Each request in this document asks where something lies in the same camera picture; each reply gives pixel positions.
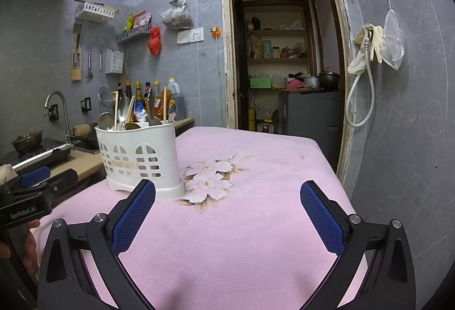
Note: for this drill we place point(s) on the pink bag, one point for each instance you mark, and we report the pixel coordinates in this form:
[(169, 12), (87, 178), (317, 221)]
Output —
[(295, 84)]

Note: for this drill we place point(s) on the black cooking pot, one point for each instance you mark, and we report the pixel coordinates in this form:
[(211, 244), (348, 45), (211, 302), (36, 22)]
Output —
[(328, 81)]

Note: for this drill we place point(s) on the white mesh bag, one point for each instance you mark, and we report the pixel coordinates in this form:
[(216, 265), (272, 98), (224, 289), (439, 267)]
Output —
[(394, 43)]

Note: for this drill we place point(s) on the black stove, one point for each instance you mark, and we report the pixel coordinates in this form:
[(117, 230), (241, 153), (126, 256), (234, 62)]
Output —
[(42, 155)]

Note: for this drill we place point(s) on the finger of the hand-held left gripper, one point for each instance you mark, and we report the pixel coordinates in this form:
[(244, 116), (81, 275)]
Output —
[(62, 182), (35, 175)]

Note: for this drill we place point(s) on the steel pot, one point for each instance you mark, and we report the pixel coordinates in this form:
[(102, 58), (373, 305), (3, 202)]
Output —
[(311, 81)]

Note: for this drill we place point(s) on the red plastic bag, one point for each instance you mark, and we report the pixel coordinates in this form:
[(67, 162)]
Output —
[(154, 45)]

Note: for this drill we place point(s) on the white wall switch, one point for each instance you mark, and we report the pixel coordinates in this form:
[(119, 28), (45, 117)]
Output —
[(190, 36)]

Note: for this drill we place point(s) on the large steel spoon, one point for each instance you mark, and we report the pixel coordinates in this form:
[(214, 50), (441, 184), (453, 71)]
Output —
[(123, 109)]

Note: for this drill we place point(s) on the white wall basket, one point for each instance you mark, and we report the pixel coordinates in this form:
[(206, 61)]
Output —
[(94, 13)]

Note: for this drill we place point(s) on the orange packet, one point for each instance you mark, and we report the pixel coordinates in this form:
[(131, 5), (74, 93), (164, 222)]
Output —
[(160, 107)]

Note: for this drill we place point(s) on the wooden grater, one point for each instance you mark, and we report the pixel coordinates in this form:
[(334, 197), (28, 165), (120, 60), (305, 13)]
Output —
[(75, 71)]

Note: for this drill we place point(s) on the small red container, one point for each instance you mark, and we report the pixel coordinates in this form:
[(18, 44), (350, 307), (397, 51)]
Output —
[(265, 128)]

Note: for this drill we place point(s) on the plastic oil jug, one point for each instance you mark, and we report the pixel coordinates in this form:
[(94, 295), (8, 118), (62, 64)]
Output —
[(179, 103)]

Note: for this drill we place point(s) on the green canister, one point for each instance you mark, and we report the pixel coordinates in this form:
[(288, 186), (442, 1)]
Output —
[(266, 49)]

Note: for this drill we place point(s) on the dark wooden door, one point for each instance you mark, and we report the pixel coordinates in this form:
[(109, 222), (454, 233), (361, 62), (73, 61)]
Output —
[(240, 64)]

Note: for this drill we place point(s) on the wooden chopstick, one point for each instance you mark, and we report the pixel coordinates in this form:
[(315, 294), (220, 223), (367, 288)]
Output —
[(116, 111), (130, 109), (165, 103)]

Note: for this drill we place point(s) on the red snack packet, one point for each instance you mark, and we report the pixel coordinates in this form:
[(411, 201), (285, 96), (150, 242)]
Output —
[(142, 20)]

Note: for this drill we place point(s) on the person's left hand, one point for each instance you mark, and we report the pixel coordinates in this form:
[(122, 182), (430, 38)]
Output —
[(30, 246)]

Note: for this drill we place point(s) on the wooden shelf unit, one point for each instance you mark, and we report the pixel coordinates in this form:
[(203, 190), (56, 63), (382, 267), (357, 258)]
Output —
[(277, 60)]

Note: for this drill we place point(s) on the beige dishcloth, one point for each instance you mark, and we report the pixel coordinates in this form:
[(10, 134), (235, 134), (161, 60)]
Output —
[(7, 173)]

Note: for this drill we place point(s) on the tan scrubbing sponge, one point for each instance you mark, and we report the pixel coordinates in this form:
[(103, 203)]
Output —
[(81, 130)]

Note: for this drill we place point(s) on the steel wok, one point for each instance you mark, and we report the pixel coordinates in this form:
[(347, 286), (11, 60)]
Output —
[(26, 141)]

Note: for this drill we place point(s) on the green box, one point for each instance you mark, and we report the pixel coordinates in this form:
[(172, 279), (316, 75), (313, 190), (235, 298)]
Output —
[(260, 83)]

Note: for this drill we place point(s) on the blue white packet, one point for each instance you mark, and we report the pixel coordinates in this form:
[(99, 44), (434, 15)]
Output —
[(140, 114)]

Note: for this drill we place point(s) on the black sink tray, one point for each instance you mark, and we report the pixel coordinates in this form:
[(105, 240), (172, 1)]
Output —
[(85, 143)]

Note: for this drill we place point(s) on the white wall box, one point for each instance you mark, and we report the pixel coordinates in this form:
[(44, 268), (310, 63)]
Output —
[(114, 63)]

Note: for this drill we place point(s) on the cream rubber gloves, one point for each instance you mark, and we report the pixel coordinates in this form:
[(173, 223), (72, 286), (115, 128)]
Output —
[(376, 43)]

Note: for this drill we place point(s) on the wooden door frame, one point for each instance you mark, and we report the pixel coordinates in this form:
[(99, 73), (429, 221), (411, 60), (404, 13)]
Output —
[(224, 47)]

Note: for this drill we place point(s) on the yellow snack packet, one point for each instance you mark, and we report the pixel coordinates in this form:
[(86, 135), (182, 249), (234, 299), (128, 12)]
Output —
[(128, 22)]

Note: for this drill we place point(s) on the white plastic utensil holder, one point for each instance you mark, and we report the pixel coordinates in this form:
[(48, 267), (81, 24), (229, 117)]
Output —
[(142, 139)]

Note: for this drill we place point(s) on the steel faucet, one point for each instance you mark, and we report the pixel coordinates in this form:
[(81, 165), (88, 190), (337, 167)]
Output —
[(66, 118)]

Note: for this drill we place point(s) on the yellow cylinder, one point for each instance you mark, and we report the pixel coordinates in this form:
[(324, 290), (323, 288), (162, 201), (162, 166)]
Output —
[(252, 119)]

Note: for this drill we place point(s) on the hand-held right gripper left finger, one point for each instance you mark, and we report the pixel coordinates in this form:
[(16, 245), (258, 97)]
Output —
[(135, 217)]

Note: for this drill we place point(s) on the black wall socket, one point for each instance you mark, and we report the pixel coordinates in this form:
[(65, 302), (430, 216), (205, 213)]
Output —
[(85, 105), (53, 112)]

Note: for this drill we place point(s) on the pink floral tablecloth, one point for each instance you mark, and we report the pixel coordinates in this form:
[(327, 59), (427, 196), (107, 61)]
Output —
[(248, 189)]

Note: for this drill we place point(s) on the hanging clear plastic bag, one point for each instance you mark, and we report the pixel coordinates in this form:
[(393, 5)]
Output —
[(176, 18)]

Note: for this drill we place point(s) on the grey cabinet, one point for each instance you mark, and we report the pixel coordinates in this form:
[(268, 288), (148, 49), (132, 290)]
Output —
[(305, 118)]

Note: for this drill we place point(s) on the brass spoon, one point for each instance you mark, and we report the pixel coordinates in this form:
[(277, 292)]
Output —
[(132, 126)]

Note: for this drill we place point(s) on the grey wall rack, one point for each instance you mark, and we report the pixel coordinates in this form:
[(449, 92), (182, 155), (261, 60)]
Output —
[(133, 33)]

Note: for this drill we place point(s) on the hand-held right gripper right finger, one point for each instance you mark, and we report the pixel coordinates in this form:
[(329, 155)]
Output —
[(321, 221)]

